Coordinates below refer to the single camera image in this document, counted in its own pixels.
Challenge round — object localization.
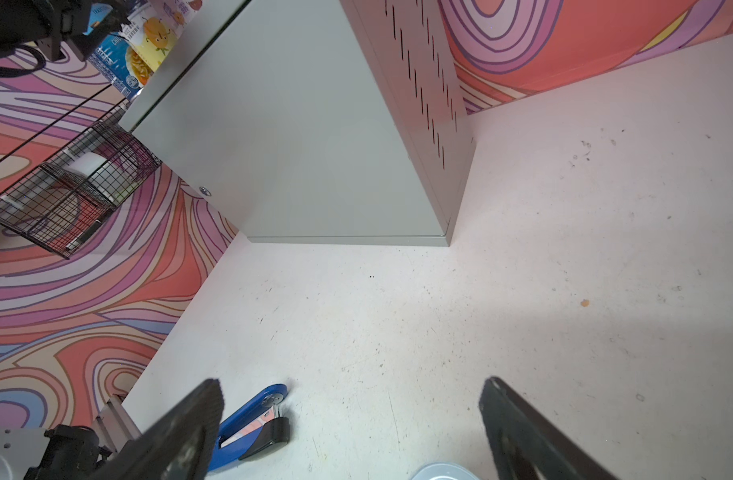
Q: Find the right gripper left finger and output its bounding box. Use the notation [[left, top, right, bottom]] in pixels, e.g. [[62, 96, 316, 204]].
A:
[[92, 379, 224, 480]]

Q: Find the aluminium front rail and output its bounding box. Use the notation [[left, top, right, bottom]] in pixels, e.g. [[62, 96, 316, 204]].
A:
[[90, 395, 142, 454]]

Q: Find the grey metal cabinet box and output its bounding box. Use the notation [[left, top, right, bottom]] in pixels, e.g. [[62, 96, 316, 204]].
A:
[[120, 0, 476, 246]]

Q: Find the black wire basket left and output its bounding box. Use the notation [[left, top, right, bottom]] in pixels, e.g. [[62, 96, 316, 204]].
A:
[[0, 100, 162, 259]]

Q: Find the light blue labelled can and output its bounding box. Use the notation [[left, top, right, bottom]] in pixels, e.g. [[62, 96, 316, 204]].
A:
[[88, 35, 154, 101]]

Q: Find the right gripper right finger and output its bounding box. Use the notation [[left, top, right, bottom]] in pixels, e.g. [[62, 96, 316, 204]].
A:
[[479, 377, 616, 480]]

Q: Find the blue black stapler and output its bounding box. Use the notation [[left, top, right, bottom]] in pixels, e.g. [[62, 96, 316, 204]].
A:
[[208, 384, 292, 474]]

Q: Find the white lid can back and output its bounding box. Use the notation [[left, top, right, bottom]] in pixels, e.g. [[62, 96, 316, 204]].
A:
[[122, 1, 178, 72]]

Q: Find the white lid can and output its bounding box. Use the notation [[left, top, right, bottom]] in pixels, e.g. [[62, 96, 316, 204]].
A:
[[411, 462, 480, 480], [122, 1, 178, 72]]

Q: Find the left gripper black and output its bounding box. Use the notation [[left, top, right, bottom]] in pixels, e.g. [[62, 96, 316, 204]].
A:
[[0, 1, 132, 78]]

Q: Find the white tape roll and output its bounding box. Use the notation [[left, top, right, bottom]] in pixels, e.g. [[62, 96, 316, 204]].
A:
[[64, 152, 124, 205]]

